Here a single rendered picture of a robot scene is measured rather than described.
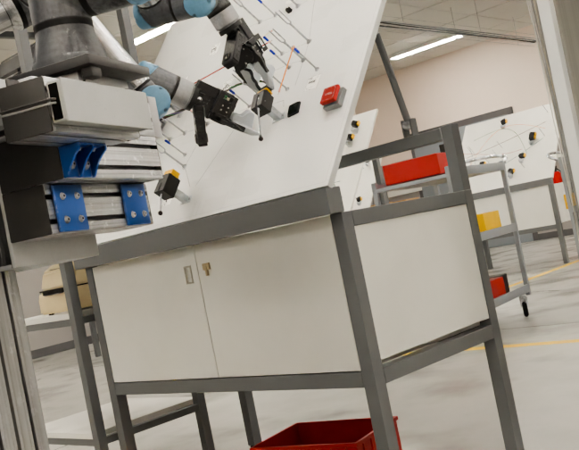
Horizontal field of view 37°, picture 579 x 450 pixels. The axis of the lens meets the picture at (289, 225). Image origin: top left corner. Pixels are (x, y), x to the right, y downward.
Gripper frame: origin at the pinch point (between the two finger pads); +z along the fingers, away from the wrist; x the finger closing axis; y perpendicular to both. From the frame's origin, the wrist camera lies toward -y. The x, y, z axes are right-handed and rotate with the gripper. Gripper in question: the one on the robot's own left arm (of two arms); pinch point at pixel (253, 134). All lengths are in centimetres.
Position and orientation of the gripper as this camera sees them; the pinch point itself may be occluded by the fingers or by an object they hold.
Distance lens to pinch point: 235.7
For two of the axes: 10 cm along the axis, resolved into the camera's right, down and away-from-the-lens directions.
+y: 4.3, -8.9, -1.5
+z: 8.8, 3.7, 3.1
